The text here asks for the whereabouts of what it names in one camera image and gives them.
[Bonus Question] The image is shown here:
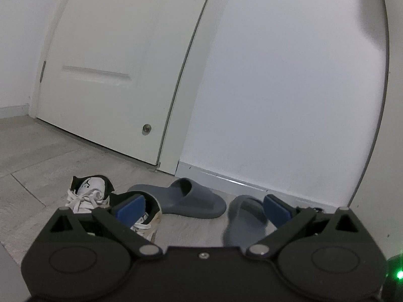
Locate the grey slide slipper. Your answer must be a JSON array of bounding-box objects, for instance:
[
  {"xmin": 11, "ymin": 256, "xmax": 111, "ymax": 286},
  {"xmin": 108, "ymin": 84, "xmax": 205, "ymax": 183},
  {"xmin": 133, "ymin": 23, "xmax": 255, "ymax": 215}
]
[
  {"xmin": 223, "ymin": 194, "xmax": 284, "ymax": 248},
  {"xmin": 127, "ymin": 178, "xmax": 227, "ymax": 219}
]

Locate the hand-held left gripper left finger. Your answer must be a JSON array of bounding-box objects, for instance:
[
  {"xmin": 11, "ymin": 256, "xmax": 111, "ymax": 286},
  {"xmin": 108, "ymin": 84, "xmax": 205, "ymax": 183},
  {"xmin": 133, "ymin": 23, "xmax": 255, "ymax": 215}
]
[{"xmin": 41, "ymin": 194, "xmax": 163, "ymax": 258}]

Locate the tan white sneaker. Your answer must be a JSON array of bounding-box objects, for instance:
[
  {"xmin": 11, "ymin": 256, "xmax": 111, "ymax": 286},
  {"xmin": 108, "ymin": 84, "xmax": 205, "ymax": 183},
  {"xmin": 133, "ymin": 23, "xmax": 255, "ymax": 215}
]
[{"xmin": 64, "ymin": 174, "xmax": 163, "ymax": 243}]

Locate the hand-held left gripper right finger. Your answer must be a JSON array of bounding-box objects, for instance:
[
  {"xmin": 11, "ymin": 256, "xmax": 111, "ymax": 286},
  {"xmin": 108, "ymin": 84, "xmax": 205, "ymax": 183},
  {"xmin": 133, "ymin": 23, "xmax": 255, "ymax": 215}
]
[{"xmin": 246, "ymin": 194, "xmax": 367, "ymax": 258}]

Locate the white door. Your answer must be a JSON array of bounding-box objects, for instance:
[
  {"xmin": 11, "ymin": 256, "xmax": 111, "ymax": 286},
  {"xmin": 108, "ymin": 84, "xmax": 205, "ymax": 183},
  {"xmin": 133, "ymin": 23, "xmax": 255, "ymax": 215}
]
[{"xmin": 30, "ymin": 0, "xmax": 218, "ymax": 166}]

